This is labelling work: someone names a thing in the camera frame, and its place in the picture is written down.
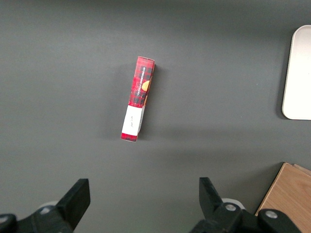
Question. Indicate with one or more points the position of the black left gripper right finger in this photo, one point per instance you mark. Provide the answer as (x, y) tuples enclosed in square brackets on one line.
[(211, 201)]

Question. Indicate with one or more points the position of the red tartan shortbread box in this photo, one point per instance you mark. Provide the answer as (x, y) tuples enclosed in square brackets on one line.
[(137, 97)]

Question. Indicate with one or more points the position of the beige plastic tray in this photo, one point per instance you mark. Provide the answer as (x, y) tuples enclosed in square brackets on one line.
[(300, 77)]

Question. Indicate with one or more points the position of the wooden drawer cabinet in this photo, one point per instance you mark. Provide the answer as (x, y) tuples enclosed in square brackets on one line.
[(289, 194)]

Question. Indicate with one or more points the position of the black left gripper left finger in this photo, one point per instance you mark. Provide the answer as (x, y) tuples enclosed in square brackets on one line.
[(73, 201)]

